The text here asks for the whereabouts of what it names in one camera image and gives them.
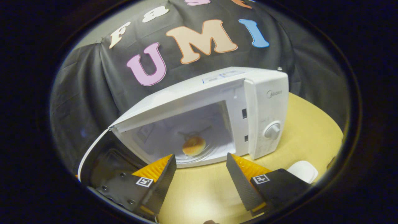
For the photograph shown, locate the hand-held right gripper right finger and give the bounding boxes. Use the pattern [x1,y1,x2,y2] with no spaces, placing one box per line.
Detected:
[226,152,311,217]

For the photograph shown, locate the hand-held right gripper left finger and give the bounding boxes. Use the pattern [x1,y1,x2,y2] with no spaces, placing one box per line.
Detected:
[89,154,177,219]

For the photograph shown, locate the white microwave oven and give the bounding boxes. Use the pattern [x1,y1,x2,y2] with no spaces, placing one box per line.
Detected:
[77,67,289,187]

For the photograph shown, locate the glazed brown donut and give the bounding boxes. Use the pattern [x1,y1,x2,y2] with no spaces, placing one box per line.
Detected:
[182,136,206,156]

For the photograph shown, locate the white square plate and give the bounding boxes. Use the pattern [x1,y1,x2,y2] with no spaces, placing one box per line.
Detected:
[287,161,319,184]

